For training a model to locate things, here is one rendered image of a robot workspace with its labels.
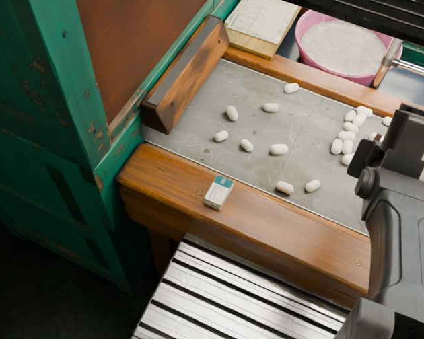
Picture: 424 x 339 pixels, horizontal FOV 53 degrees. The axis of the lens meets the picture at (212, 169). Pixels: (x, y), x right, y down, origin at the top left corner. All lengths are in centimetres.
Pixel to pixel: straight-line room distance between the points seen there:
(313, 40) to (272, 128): 32
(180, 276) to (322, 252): 27
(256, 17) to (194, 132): 37
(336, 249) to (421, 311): 40
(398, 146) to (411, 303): 25
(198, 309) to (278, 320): 15
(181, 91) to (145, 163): 16
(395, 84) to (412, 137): 63
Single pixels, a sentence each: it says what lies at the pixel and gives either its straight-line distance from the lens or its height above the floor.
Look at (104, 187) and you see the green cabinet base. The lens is 85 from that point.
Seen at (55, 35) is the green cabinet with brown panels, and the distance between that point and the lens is 57.
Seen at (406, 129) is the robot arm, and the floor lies 106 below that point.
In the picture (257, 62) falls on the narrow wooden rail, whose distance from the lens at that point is 105.
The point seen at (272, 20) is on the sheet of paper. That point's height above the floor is 78.
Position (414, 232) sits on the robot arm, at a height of 108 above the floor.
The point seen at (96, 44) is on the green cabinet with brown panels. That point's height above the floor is 104.
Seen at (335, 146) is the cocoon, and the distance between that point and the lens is 94.
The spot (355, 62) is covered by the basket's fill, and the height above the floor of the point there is 73.
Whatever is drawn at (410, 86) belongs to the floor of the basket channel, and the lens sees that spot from 125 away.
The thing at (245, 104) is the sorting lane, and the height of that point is 74.
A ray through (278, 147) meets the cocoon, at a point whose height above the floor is 76.
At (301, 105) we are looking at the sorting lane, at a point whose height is 74.
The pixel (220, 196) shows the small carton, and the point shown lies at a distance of 80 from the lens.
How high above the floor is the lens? 149
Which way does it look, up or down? 58 degrees down
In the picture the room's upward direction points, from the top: 4 degrees clockwise
